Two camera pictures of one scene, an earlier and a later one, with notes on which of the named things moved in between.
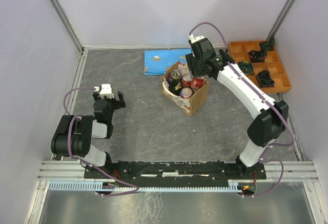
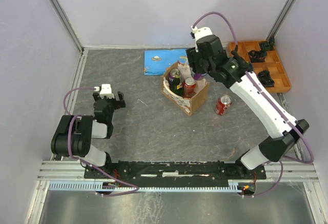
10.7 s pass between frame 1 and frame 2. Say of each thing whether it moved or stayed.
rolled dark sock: stayed
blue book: stayed
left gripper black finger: stayed
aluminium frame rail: stayed
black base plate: stayed
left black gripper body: stayed
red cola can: moved
